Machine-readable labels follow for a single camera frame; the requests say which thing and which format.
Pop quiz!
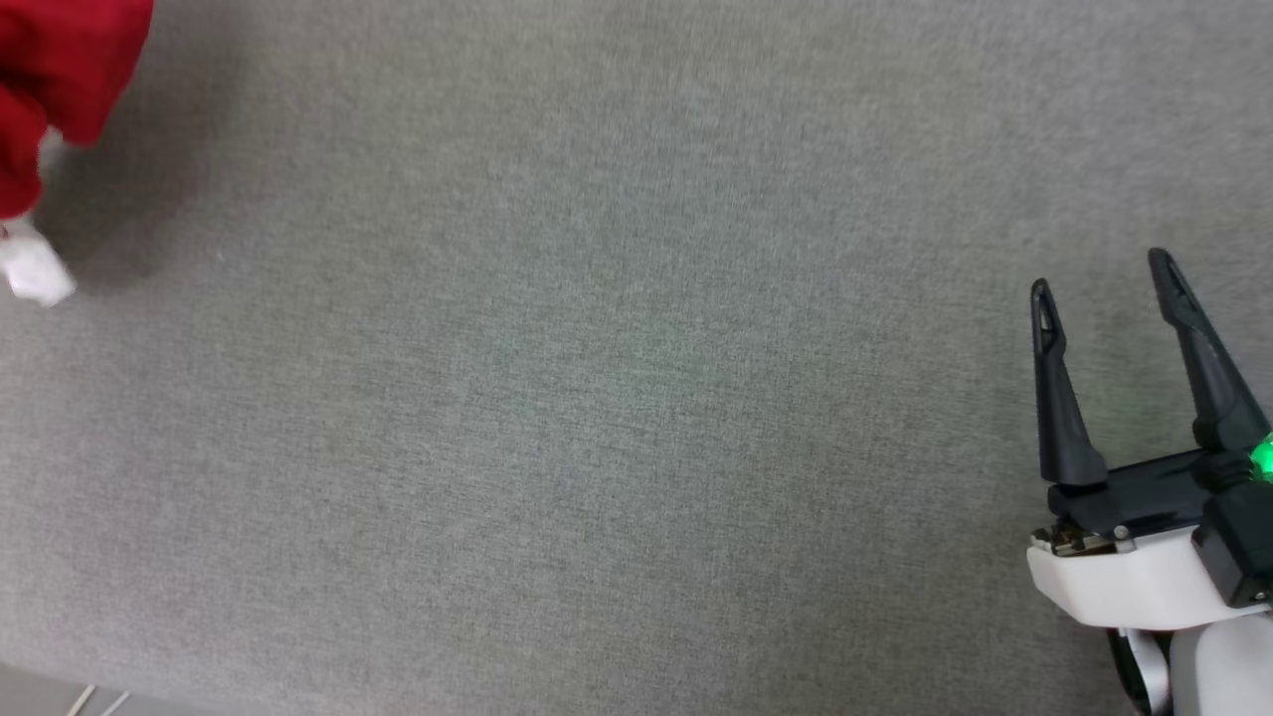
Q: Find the grey fabric sofa seat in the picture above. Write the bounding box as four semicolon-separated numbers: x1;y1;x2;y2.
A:
0;0;1273;716

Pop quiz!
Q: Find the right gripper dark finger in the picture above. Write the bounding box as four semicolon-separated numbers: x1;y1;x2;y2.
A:
1030;278;1108;486
1147;249;1273;453

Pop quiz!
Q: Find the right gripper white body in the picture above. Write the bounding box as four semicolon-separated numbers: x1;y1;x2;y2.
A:
1026;450;1273;630

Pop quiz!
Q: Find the red white jersey garment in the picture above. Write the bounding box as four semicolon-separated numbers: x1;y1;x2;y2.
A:
0;0;156;307

